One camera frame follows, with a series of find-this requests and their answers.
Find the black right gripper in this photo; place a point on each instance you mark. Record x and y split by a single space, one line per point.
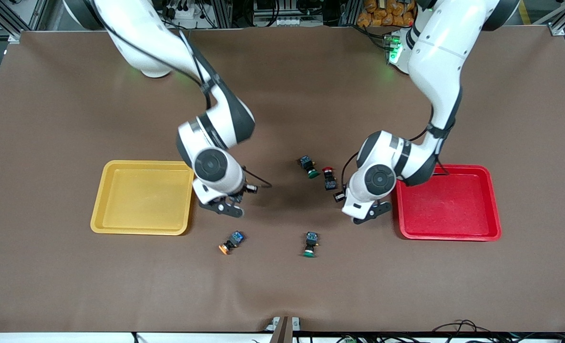
241 192

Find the yellow push button switch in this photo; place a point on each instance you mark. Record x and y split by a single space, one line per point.
235 239

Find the small-capped red push button switch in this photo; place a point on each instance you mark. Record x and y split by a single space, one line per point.
330 182

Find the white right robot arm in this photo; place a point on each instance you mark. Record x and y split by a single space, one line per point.
144 28

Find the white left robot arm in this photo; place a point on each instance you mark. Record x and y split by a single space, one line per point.
439 47

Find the yellow plastic tray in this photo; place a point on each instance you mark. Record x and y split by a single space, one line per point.
144 220

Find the brown table mat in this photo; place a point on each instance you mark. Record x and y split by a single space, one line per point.
282 95

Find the grey equipment rack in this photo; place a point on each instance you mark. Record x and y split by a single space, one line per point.
287 12

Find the white power strip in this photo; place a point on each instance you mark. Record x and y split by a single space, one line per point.
179 10

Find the red plastic tray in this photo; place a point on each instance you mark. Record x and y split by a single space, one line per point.
446 225

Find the orange snack packets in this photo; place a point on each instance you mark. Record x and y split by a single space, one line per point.
382 13

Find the green push button switch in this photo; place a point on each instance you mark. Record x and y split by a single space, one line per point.
311 238
306 163

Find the metal camera mount clamp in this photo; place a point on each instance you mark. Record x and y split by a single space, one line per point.
283 328

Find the aluminium frame post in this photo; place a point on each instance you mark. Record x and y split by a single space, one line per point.
556 24
5 21

